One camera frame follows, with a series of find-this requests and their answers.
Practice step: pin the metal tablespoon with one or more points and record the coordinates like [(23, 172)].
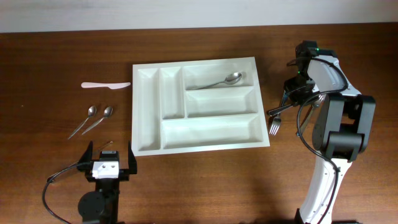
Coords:
[(230, 79)]

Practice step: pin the small metal teaspoon right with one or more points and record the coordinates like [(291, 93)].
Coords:
[(107, 113)]

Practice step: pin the metal fork with blue sheen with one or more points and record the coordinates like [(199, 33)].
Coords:
[(276, 120)]

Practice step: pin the thin metal utensil near gripper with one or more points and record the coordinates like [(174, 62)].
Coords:
[(95, 152)]

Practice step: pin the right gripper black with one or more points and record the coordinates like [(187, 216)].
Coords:
[(295, 99)]

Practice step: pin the small metal teaspoon left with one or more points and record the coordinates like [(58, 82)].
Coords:
[(91, 112)]

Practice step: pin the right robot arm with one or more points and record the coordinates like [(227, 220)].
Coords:
[(341, 131)]

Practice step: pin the pale pink plastic knife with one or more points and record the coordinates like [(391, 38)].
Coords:
[(113, 86)]

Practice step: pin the small metal teaspoon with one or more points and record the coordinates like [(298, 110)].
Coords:
[(107, 113), (91, 112)]

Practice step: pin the metal tablespoon crosswise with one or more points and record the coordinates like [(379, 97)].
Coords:
[(280, 109)]

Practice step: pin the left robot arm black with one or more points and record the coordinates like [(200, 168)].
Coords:
[(101, 205)]

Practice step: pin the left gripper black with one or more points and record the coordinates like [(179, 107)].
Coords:
[(85, 163)]

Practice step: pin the white plastic cutlery tray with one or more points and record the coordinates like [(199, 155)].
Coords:
[(167, 118)]

